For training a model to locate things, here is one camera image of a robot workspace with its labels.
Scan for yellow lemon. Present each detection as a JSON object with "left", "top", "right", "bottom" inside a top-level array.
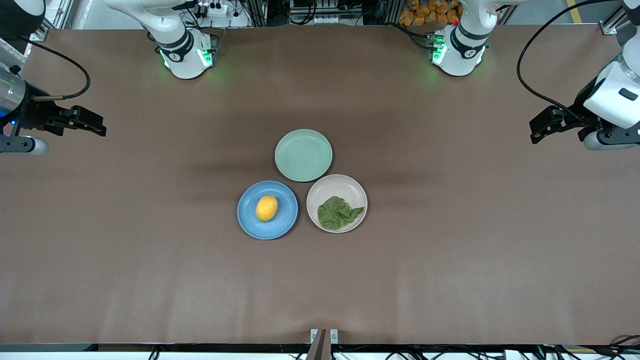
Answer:
[{"left": 255, "top": 195, "right": 279, "bottom": 223}]

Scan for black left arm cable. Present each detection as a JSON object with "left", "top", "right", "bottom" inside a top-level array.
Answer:
[{"left": 515, "top": 0, "right": 626, "bottom": 126}]

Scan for orange snack bags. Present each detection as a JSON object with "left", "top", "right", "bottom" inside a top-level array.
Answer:
[{"left": 398, "top": 0, "right": 462, "bottom": 27}]

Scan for black table edge strip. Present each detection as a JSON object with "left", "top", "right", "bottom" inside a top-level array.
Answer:
[{"left": 0, "top": 342, "right": 640, "bottom": 354}]

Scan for blue round plate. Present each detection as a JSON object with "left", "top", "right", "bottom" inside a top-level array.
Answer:
[{"left": 237, "top": 180, "right": 299, "bottom": 241}]

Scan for white power strip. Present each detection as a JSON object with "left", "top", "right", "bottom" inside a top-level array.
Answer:
[{"left": 196, "top": 1, "right": 229, "bottom": 17}]

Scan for beige round plate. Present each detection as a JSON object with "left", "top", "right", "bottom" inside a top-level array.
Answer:
[{"left": 306, "top": 174, "right": 369, "bottom": 234}]

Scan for aluminium frame profile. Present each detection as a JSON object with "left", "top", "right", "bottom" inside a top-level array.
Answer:
[{"left": 601, "top": 4, "right": 633, "bottom": 36}]

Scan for green lettuce leaf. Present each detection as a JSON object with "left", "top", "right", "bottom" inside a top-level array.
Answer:
[{"left": 317, "top": 196, "right": 365, "bottom": 232}]

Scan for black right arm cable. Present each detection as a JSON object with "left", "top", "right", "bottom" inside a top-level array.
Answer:
[{"left": 19, "top": 36, "right": 92, "bottom": 102}]

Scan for green round plate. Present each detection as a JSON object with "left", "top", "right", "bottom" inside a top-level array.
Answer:
[{"left": 274, "top": 128, "right": 334, "bottom": 183}]

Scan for grey metal mounting bracket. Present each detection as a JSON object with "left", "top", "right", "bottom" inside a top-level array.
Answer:
[{"left": 310, "top": 328, "right": 340, "bottom": 345}]

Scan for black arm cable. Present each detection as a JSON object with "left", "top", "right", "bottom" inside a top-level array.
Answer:
[
  {"left": 19, "top": 36, "right": 92, "bottom": 102},
  {"left": 515, "top": 0, "right": 626, "bottom": 126}
]

